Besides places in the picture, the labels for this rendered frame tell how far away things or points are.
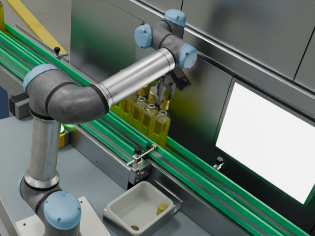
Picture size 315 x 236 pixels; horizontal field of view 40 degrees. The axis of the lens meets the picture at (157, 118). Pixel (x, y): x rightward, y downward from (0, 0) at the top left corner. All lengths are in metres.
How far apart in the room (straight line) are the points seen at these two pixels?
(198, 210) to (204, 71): 0.54
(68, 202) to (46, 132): 0.25
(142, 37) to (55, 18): 3.37
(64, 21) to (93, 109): 3.55
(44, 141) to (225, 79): 0.68
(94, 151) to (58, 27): 2.83
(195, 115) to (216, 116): 0.10
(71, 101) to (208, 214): 0.77
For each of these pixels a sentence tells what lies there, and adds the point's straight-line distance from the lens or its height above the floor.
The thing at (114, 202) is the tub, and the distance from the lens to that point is 1.67.
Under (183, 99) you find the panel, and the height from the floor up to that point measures 1.11.
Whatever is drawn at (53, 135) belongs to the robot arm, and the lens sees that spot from 1.36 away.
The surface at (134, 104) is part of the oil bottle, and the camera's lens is 1.75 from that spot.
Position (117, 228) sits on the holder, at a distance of 1.66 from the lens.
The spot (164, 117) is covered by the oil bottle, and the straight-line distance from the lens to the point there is 1.69.
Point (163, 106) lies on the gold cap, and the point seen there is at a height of 1.14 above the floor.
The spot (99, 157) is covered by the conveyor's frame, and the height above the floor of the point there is 0.81.
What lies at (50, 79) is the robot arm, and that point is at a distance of 1.24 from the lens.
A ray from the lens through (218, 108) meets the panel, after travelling 1.67.
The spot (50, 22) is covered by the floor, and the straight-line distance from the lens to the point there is 4.68.
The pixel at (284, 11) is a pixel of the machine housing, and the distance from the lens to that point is 1.45.
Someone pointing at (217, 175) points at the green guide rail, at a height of 0.95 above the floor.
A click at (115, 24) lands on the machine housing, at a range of 1.97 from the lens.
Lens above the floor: 2.11
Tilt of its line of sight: 38 degrees down
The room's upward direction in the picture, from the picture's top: 11 degrees clockwise
